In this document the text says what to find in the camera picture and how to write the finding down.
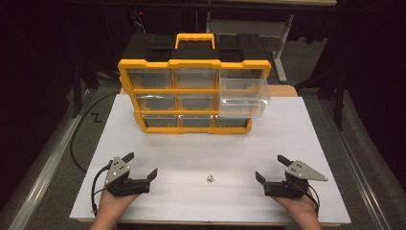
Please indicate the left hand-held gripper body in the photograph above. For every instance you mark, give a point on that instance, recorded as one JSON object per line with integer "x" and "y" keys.
{"x": 118, "y": 172}

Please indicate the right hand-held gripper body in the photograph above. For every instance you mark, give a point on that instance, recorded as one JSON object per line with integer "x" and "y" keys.
{"x": 301, "y": 172}

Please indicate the small metal screw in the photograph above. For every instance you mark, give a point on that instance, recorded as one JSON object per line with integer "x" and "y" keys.
{"x": 210, "y": 179}

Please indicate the clear plastic drawer bin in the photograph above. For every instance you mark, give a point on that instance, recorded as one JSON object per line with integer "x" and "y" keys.
{"x": 244, "y": 91}

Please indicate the person's left hand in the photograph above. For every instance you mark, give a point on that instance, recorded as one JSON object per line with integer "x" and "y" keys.
{"x": 111, "y": 204}

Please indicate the person's right hand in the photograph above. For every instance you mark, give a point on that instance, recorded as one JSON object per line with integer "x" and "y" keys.
{"x": 298, "y": 207}

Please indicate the white board sheet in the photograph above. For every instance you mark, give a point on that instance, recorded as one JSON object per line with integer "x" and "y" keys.
{"x": 198, "y": 153}

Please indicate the black stand leg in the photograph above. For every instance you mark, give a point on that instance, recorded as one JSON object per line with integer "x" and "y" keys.
{"x": 340, "y": 96}
{"x": 76, "y": 89}

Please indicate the grid of small clear drawers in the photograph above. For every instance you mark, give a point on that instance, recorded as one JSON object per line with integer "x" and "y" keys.
{"x": 194, "y": 78}

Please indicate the white metal stand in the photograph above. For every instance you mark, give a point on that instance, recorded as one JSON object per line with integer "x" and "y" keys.
{"x": 281, "y": 54}

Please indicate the yellow and black organizer cabinet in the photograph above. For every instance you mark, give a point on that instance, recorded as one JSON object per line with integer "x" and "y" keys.
{"x": 194, "y": 64}

